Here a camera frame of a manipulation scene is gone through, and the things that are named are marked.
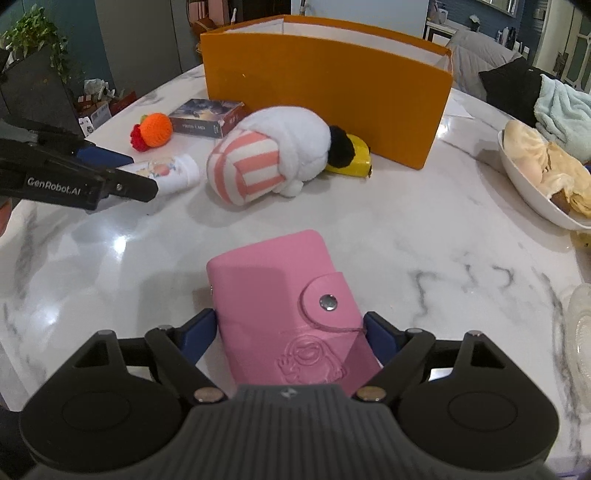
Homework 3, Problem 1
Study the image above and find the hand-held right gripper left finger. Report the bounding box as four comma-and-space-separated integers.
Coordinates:
76, 308, 227, 406

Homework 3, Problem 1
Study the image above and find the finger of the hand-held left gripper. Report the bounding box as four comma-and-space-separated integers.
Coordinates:
99, 170, 159, 204
0, 119, 134, 169

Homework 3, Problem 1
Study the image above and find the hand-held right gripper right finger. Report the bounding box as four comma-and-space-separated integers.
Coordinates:
352, 311, 508, 402

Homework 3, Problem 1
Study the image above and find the white printed tube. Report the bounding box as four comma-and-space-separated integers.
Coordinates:
124, 154, 201, 197

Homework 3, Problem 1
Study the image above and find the pink snap wallet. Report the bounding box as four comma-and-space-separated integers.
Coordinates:
206, 229, 384, 398

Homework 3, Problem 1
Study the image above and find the illustrated photo card box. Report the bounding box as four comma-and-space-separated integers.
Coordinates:
168, 99, 247, 139

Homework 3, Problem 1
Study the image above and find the pink white striped plush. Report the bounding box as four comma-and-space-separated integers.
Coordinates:
206, 106, 356, 206

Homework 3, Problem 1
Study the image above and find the yellow plastic toy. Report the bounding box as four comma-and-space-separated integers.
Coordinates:
323, 134, 374, 178

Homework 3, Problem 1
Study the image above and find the orange cardboard box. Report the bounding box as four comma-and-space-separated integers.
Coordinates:
200, 15, 454, 171

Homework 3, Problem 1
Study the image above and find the white printed carton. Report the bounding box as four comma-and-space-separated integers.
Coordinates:
76, 99, 112, 137

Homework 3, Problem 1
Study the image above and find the crocheted orange fruit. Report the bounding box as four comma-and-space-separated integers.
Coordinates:
130, 113, 174, 151

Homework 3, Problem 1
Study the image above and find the red brown carton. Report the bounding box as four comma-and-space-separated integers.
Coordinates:
108, 90, 138, 116

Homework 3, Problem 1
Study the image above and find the green potted plant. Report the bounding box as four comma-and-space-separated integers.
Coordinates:
2, 4, 70, 84

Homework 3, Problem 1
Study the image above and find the clear glass dish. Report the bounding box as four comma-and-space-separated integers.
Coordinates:
566, 282, 591, 407

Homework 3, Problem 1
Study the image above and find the white oval bowl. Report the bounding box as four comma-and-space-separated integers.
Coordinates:
498, 127, 591, 230

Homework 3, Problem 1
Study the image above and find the black jacket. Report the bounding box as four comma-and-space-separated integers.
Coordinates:
478, 58, 548, 123

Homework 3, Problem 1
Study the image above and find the light blue fleece blanket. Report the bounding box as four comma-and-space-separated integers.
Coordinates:
534, 74, 591, 162

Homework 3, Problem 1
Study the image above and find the grey puffer jacket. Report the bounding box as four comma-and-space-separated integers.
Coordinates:
445, 30, 527, 100

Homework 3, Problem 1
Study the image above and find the white vanity cabinet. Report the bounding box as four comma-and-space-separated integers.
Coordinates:
425, 18, 458, 44

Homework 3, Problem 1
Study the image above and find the white glass panel door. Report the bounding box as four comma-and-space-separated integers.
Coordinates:
551, 0, 591, 88

